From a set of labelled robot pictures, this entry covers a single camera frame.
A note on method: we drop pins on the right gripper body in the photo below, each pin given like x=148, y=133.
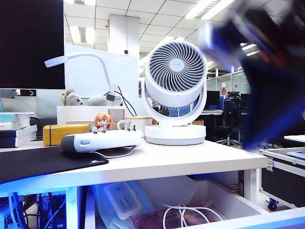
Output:
x=267, y=40

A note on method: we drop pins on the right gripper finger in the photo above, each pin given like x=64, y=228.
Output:
x=252, y=107
x=283, y=102

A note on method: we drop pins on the white desk drawer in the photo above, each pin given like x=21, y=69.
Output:
x=238, y=202

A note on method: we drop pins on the red round window ornament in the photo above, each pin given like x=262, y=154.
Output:
x=224, y=90

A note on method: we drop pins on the small black computer monitor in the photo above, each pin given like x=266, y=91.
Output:
x=213, y=97

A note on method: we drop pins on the ceiling light panel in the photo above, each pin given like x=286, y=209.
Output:
x=207, y=9
x=81, y=34

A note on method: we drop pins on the white desk leg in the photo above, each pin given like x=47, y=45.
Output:
x=71, y=195
x=252, y=186

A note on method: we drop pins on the black flight case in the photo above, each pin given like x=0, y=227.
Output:
x=281, y=181

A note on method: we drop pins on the white round desk fan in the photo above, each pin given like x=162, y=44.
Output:
x=175, y=69

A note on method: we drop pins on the white canister wooden lid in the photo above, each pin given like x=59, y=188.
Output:
x=138, y=122

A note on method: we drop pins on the red patterned bag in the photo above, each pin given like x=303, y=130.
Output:
x=152, y=219

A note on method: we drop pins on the orange haired anime figurine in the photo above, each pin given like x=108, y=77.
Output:
x=103, y=120

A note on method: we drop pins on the white grey remote controller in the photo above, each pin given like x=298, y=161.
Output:
x=104, y=140

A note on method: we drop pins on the grey plush toy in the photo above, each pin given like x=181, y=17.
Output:
x=96, y=100

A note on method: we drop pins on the white power adapter in bag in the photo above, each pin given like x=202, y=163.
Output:
x=122, y=200

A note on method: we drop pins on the white desk organizer shelf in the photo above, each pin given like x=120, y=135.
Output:
x=81, y=114

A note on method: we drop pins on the white partition panel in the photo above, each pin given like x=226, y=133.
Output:
x=83, y=76

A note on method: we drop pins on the white gooseneck desk lamp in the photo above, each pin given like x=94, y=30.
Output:
x=78, y=55

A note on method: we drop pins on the cream brown plush toy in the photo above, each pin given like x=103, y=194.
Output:
x=70, y=97

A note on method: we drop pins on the translucent plastic bag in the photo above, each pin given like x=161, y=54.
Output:
x=100, y=214

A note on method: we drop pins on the yellow rectangular tin box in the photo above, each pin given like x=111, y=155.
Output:
x=66, y=133

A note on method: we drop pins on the black mouse mat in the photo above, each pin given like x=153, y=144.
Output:
x=35, y=164

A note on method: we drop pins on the black sign white mark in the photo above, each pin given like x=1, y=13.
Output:
x=27, y=92

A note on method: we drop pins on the large black monitor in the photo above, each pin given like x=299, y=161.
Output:
x=31, y=43

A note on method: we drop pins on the stacked books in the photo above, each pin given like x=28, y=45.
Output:
x=21, y=137

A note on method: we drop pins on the light blue box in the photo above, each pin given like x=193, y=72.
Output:
x=9, y=117

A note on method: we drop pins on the white book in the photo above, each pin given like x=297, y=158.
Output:
x=9, y=125

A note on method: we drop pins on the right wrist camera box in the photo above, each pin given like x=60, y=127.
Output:
x=212, y=38

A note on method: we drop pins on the grey metal bracket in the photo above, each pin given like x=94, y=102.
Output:
x=9, y=93

